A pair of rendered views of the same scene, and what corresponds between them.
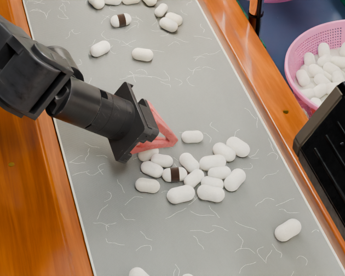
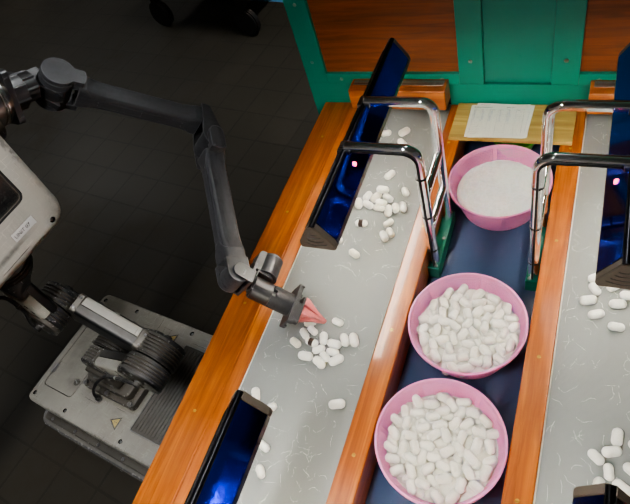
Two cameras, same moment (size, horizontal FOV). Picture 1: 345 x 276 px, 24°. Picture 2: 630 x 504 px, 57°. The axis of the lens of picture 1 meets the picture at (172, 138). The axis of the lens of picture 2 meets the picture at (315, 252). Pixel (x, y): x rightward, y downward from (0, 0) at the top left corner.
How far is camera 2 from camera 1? 89 cm
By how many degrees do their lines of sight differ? 37
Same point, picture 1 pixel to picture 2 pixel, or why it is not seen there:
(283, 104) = (394, 324)
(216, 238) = (305, 389)
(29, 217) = (232, 337)
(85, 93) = (261, 291)
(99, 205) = (270, 342)
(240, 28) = (416, 256)
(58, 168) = (265, 313)
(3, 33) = (224, 253)
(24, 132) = not seen: hidden behind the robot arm
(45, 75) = (234, 281)
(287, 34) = (473, 258)
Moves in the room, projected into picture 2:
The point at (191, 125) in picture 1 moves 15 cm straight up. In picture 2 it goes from (345, 313) to (331, 279)
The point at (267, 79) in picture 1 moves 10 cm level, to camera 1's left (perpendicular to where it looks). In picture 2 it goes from (400, 301) to (366, 286)
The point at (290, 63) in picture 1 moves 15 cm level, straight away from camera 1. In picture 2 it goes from (426, 294) to (465, 253)
